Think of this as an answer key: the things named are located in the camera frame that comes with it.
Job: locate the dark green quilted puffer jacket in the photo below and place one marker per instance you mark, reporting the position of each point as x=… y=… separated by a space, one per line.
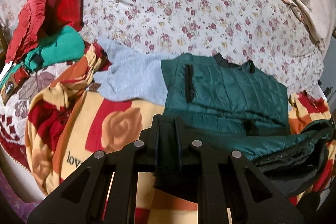
x=239 y=107

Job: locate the red satin jacket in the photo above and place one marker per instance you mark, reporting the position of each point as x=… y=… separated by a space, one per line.
x=39 y=18

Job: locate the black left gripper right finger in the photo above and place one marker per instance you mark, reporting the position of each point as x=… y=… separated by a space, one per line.
x=228 y=188

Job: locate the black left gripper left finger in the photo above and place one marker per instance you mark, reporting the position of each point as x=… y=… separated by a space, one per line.
x=103 y=188

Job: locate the light grey fleece garment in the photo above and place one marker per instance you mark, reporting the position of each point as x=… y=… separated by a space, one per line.
x=132 y=74

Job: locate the teal green sweater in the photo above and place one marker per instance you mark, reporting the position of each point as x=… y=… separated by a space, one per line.
x=64 y=45

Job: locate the yellow red rose blanket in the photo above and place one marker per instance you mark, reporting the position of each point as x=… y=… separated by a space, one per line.
x=69 y=120

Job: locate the purple floral fabric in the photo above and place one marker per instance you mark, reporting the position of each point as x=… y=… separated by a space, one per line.
x=13 y=208

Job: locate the floral white duvet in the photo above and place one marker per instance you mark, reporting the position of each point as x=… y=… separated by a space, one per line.
x=264 y=31

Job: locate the white maroon patterned blanket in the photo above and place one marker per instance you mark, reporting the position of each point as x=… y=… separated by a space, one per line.
x=14 y=112

